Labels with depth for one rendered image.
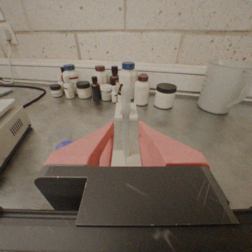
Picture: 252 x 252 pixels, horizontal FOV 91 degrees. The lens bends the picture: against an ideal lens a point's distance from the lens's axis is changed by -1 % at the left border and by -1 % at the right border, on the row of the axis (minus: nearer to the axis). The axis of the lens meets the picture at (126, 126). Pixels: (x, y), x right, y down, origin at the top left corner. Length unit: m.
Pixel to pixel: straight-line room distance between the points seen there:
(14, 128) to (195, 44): 0.64
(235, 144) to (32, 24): 0.89
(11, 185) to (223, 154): 0.43
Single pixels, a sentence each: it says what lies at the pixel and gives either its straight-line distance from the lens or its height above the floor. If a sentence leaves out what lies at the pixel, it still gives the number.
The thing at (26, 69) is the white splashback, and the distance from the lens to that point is 0.87.
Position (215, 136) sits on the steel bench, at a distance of 0.40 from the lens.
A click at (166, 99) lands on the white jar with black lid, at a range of 0.45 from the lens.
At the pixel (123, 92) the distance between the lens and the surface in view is 0.16.
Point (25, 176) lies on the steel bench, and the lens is 0.32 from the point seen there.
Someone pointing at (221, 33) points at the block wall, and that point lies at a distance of 0.65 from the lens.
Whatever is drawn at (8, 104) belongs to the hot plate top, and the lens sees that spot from 0.39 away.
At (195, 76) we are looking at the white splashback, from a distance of 0.60.
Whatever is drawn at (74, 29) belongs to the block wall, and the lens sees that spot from 0.71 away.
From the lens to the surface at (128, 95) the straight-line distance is 0.16.
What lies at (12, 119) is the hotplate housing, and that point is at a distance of 0.38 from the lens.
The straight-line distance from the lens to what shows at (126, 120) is 0.18.
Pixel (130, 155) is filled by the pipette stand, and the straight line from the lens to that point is 0.28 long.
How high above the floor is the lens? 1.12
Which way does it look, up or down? 36 degrees down
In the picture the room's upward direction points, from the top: straight up
